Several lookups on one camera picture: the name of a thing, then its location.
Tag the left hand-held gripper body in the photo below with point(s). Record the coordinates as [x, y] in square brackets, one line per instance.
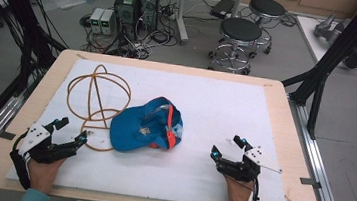
[38, 147]

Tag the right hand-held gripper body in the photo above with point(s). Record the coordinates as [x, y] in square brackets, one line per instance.
[238, 168]

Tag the blue baseball cap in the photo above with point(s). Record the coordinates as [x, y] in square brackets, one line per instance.
[139, 130]

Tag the person's right hand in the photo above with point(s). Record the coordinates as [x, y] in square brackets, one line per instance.
[237, 188]

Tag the person's left hand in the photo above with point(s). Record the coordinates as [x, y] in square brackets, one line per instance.
[43, 173]

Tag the thin metal rod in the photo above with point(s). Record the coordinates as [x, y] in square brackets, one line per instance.
[270, 168]

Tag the black tape piece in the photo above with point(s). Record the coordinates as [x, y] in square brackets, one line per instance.
[7, 135]
[309, 182]

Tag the wooden table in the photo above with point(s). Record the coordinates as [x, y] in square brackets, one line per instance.
[297, 126]

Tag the white foam board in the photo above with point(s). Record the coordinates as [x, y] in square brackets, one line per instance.
[183, 101]

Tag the grey power supply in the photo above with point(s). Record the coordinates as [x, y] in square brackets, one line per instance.
[107, 22]
[95, 20]

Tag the black round stool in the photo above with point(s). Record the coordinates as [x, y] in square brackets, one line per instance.
[266, 6]
[240, 30]

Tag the white floor board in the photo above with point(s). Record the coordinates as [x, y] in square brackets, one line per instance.
[311, 40]

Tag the black computer tower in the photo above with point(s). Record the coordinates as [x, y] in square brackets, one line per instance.
[126, 11]
[149, 8]

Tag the black flat case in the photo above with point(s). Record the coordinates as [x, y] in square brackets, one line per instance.
[222, 8]

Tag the grey metal table leg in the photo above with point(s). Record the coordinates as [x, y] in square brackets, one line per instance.
[182, 17]

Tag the grey robot part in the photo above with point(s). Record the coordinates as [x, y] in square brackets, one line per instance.
[328, 29]

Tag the black metal frame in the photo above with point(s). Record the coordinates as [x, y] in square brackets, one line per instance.
[17, 16]
[335, 56]

